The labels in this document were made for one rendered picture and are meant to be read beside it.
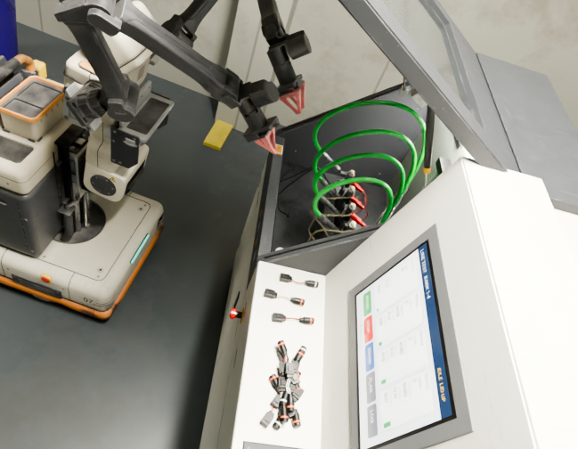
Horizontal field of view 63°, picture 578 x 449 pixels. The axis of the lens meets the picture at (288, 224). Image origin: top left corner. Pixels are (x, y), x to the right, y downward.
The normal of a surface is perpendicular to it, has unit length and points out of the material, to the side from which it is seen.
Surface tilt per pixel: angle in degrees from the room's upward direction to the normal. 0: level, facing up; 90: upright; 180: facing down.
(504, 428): 76
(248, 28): 90
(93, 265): 0
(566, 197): 0
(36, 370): 0
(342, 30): 90
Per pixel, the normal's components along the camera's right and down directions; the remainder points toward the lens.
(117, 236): 0.27, -0.62
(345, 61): -0.23, 0.70
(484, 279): -0.87, -0.38
